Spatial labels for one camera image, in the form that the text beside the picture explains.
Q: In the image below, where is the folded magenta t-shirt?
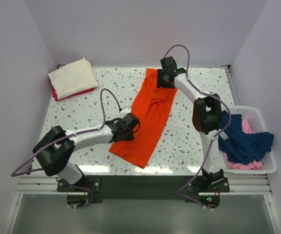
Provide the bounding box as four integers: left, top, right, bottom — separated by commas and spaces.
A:
52, 87, 95, 101

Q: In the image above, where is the folded cream t-shirt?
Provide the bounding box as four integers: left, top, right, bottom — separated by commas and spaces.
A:
48, 58, 99, 98

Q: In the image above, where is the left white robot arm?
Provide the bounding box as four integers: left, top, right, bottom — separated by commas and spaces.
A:
33, 113, 140, 191

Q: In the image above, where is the pink t-shirt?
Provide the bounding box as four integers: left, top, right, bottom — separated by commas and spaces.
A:
219, 115, 262, 170

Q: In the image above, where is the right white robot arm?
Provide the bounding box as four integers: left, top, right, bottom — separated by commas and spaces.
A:
157, 57, 224, 192

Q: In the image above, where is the orange t-shirt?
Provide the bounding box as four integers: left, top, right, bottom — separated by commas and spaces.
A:
109, 68, 177, 168

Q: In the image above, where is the white perforated laundry basket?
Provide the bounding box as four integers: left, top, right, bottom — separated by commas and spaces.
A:
218, 105, 277, 175

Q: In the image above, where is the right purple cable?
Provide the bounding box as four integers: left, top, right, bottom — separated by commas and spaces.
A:
164, 44, 232, 207

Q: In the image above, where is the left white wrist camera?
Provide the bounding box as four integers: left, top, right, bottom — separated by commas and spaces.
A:
119, 107, 131, 115

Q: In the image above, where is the navy blue t-shirt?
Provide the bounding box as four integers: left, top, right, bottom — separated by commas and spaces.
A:
218, 114, 274, 165

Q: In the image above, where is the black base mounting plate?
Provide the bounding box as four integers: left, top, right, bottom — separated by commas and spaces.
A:
57, 175, 230, 208

